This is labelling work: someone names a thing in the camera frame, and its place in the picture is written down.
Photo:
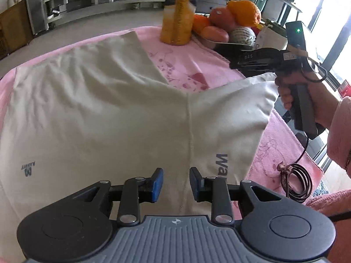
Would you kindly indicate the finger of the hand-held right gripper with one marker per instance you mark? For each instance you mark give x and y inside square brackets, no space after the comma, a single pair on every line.
[240,60]

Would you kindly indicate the grey drawer cabinet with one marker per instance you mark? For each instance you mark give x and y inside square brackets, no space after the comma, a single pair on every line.
[211,1]

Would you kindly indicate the red-orange apple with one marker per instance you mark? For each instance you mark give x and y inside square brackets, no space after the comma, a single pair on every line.
[222,17]

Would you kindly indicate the wooden cabinet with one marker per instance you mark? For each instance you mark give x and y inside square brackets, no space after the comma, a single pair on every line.
[15,30]

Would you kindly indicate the person's right hand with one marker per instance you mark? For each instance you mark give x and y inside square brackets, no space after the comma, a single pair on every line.
[322,101]

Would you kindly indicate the pink apple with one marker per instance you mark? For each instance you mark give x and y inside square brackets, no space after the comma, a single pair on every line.
[215,34]

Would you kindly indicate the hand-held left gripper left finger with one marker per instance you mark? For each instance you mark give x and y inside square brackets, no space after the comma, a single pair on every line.
[157,185]

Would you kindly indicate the person's pink clothing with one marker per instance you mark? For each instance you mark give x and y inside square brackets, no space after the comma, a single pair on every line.
[337,219]

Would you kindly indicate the curved silver shelf unit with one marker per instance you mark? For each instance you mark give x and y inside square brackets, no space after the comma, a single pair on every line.
[96,2]

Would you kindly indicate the cream white pants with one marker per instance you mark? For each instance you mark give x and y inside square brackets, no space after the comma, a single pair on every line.
[109,106]

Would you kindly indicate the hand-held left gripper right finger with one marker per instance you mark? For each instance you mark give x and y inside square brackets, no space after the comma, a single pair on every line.
[194,186]

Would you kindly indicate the pink printed blanket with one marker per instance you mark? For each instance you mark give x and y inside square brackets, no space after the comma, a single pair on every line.
[189,68]

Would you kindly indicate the orange juice bottle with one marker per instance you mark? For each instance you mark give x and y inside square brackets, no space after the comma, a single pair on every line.
[178,19]

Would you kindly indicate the small orange tangerine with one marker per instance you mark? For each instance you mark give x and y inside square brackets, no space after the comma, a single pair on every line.
[201,23]

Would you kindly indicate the metal fruit tray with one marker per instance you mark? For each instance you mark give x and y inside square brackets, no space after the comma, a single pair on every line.
[216,43]

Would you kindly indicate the person's right forearm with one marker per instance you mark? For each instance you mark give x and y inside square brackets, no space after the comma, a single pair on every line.
[340,137]

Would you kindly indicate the melon in foam net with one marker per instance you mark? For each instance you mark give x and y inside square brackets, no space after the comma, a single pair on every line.
[242,36]

